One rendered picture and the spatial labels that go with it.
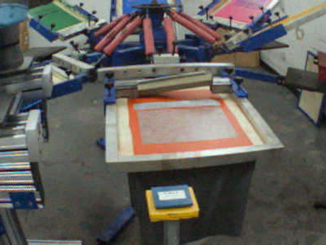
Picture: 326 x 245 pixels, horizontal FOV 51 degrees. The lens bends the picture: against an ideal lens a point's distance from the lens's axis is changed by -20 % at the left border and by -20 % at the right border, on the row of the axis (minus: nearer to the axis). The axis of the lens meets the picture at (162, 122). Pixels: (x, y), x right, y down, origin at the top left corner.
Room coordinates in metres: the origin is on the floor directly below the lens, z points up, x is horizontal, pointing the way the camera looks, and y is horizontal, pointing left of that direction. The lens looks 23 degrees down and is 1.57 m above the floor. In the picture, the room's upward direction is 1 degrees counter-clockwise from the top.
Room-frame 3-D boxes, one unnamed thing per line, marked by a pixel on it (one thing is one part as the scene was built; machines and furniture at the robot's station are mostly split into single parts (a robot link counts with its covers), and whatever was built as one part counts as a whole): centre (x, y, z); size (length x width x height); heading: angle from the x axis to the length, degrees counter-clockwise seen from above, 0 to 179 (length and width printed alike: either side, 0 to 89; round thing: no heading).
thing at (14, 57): (1.31, 0.60, 1.31); 0.15 x 0.15 x 0.10
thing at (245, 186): (1.19, -0.11, 0.74); 0.45 x 0.03 x 0.43; 96
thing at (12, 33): (1.31, 0.61, 1.42); 0.13 x 0.12 x 0.14; 77
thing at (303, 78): (2.26, -0.57, 0.91); 1.34 x 0.40 x 0.08; 66
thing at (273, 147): (1.48, -0.08, 0.97); 0.79 x 0.58 x 0.04; 6
